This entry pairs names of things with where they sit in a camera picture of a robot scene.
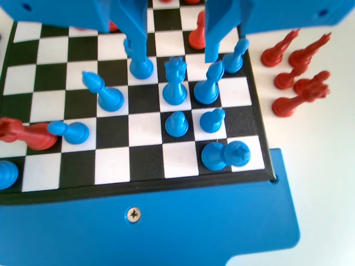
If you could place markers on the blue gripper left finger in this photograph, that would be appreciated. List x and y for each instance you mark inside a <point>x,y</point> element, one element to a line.
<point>137,27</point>

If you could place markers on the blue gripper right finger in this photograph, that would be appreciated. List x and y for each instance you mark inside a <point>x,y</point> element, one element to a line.
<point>217,25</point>

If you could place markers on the blue plastic chess queen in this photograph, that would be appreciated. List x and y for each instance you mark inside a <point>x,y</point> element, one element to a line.
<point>174,91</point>

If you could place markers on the red queen chess piece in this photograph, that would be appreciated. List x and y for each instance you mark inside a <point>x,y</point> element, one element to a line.
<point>285,106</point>

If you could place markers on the red bishop chess piece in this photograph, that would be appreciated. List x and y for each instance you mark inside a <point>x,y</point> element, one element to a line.
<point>113,26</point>

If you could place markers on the blue pawn chess piece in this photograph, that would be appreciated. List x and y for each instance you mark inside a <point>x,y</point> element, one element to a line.
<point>176,126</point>
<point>210,122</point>
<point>75,133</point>
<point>233,62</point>

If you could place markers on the blue rook chess piece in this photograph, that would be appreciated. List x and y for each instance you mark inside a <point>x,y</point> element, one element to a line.
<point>7,174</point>
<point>141,70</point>

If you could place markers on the blue bishop chess piece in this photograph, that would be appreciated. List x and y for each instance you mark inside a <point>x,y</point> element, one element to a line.
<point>111,99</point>
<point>206,91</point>

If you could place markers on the red rook chess piece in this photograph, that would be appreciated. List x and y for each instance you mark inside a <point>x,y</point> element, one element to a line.
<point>33,135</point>

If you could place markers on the black and white chessboard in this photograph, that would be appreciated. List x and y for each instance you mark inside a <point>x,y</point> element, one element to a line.
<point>113,130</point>

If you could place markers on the blue rook lying down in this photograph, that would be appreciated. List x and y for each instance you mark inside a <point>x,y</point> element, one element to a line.
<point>213,156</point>

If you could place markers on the silver phillips screw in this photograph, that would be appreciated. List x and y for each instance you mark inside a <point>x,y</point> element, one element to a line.
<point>134,215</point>

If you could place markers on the blue base mounting plate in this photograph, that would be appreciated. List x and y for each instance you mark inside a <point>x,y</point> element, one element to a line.
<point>166,235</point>

